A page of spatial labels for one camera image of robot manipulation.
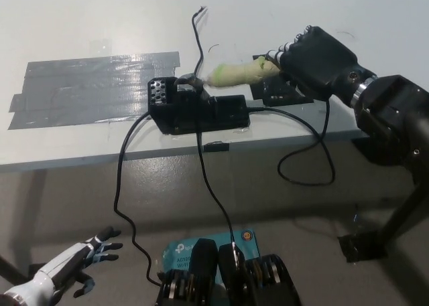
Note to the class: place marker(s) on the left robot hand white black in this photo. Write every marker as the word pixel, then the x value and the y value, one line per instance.
pixel 67 262

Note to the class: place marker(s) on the right robot hand black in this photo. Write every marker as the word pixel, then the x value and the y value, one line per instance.
pixel 318 61

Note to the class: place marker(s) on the black robot torso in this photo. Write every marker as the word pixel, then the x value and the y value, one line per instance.
pixel 204 269

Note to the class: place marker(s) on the black soldering station base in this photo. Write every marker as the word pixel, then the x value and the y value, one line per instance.
pixel 191 115

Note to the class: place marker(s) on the black metal stand leg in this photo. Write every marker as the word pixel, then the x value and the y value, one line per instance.
pixel 402 215
pixel 13 270

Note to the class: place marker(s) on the teal router box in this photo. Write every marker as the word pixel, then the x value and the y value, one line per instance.
pixel 181 252

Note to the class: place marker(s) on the small black tape strip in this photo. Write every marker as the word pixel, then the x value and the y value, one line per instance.
pixel 216 147

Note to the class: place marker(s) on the black plastic bracket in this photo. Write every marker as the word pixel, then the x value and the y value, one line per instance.
pixel 285 95

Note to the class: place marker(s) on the grey duct tape patch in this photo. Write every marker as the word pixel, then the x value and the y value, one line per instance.
pixel 87 81

